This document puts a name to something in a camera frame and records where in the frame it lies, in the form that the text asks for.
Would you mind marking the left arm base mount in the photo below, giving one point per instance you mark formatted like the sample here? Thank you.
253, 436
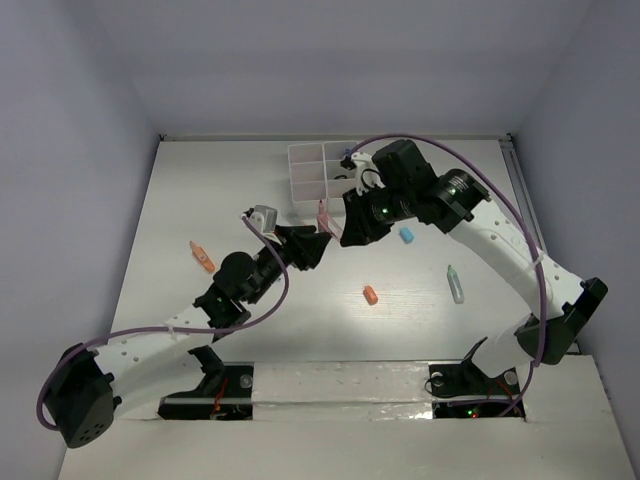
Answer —
224, 392

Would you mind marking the orange highlighter cap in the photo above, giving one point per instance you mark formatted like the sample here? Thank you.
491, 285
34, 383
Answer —
370, 295

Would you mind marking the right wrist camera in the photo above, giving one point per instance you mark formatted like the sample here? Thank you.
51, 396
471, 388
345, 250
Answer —
366, 173

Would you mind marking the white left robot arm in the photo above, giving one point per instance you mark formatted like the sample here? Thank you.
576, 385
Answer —
96, 381

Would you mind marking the blue highlighter cap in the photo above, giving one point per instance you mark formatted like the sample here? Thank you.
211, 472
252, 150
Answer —
406, 235

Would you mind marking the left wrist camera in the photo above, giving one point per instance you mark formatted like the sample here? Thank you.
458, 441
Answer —
262, 218

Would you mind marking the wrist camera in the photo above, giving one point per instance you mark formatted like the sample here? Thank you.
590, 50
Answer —
366, 173
262, 218

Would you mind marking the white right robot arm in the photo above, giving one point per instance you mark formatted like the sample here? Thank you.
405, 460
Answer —
470, 211

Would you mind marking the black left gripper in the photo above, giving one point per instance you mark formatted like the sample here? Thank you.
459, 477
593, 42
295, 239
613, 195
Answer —
300, 245

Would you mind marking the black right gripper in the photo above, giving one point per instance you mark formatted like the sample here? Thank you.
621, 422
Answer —
359, 229

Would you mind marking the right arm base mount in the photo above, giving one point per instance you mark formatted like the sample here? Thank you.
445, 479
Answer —
462, 391

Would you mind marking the white left organizer box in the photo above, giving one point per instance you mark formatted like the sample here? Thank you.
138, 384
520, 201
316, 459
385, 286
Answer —
307, 178

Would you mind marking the pink highlighter pen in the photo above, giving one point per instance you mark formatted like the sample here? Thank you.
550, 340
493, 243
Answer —
326, 223

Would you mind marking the green highlighter pen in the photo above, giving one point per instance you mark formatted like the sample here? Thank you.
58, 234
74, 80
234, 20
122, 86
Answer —
455, 285

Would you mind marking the orange highlighter pen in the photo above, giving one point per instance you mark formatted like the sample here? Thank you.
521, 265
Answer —
203, 259

